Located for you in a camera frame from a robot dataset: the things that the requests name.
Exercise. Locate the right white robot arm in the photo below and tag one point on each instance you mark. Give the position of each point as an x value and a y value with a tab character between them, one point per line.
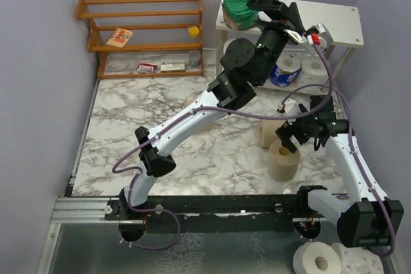
369	218

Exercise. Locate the blue roll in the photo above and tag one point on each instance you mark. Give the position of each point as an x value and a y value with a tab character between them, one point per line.
286	69

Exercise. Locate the white plain paper roll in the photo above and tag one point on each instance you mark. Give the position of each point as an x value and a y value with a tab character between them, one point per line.
226	46

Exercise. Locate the grey small cup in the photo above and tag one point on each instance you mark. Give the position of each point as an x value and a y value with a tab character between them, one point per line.
194	58

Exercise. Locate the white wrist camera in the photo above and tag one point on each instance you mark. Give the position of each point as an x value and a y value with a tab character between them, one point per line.
313	38
289	107

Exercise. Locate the orange wooden rack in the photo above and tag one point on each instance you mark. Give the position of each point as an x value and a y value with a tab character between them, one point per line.
157	25

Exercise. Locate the white green flat box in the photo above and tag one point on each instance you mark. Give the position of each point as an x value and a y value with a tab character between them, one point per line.
172	66

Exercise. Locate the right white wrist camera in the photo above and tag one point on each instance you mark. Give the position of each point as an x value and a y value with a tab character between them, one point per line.
289	107

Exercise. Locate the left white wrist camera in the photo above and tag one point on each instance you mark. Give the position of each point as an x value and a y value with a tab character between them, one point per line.
313	38

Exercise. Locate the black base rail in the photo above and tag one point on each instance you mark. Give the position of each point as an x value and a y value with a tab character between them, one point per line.
196	214

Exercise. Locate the red white small box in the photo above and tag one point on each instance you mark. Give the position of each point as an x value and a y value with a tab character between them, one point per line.
145	68

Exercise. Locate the small picture book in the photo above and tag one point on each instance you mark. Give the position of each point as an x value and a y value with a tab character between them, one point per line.
119	38

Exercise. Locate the yellow cube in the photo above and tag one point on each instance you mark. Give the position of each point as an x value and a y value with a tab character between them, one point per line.
193	31

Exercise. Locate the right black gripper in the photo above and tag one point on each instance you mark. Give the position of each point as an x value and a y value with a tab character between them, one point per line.
284	133

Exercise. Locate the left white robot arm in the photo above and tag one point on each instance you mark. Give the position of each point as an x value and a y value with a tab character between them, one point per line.
246	65

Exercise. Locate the white two-tier shelf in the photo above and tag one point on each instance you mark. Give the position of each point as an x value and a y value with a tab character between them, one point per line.
336	25

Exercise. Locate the pink dotted roll below table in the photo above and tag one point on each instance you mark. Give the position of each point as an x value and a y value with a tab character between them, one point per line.
358	260

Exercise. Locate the white roll below table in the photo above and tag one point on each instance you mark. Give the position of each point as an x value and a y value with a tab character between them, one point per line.
316	257

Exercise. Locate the pink dotted paper roll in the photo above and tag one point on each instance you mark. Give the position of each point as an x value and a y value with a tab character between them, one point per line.
316	70

